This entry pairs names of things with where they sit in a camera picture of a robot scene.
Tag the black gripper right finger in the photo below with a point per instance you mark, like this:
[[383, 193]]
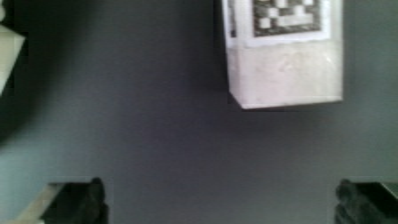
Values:
[[367, 203]]

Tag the white square tabletop panel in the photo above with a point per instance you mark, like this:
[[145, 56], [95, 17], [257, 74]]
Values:
[[12, 45]]

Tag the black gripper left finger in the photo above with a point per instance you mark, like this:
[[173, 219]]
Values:
[[69, 204]]

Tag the white leg with marker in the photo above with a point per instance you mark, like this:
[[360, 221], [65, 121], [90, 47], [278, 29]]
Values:
[[285, 52]]

